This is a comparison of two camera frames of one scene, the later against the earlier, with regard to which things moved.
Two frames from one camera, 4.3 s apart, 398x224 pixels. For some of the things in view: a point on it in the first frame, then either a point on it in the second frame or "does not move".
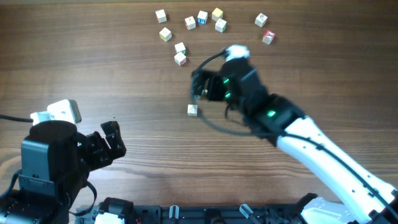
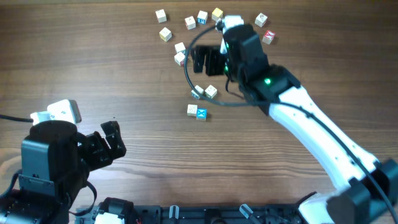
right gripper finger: x=199 y=76 -> x=198 y=53
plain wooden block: x=192 y=110 does not move
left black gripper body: x=94 y=152 does not move
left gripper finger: x=114 y=139 does not move
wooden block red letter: x=190 y=23 does not move
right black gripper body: x=216 y=91 -> x=219 y=65
